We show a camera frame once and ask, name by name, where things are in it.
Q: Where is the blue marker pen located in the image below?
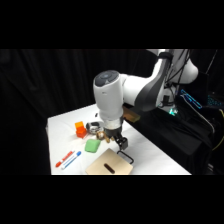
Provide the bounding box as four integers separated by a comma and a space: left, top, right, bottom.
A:
60, 150, 83, 171

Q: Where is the red marker pen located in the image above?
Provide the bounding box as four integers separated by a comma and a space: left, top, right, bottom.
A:
55, 150, 75, 169

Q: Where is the wooden box with slot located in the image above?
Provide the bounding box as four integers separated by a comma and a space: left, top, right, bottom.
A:
85, 147, 134, 175

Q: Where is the gold-brown wrist camera box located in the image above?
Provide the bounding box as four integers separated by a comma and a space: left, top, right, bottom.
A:
122, 105, 141, 123

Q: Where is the black curtain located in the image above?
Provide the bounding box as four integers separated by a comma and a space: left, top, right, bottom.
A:
0, 49, 224, 175

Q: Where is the red-orange block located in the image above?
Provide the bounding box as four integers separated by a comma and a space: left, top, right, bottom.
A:
75, 127, 89, 139

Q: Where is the brown plush toy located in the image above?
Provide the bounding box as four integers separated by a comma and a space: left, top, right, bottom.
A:
96, 130, 111, 145

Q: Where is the black camera cable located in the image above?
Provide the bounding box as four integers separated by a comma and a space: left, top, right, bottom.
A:
165, 49, 192, 101

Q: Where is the green sponge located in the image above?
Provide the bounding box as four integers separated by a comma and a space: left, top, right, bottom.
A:
84, 138, 102, 155

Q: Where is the yellow cable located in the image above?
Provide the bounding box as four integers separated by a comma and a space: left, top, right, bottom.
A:
212, 108, 224, 152

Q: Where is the wooden drawer with black handle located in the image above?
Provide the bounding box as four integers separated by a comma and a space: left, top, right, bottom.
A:
116, 150, 136, 165

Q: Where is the blue-lit black device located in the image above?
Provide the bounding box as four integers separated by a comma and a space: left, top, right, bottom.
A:
179, 88, 204, 110

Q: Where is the silver metal bowl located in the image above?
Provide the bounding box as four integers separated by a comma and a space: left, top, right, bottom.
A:
85, 120, 104, 134

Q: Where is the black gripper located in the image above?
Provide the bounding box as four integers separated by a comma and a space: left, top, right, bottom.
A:
103, 125, 130, 150

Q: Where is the black covered robot stand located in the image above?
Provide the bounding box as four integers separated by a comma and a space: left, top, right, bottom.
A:
131, 104, 215, 175

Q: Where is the orange cube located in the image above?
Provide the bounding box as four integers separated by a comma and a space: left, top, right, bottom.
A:
74, 120, 86, 131

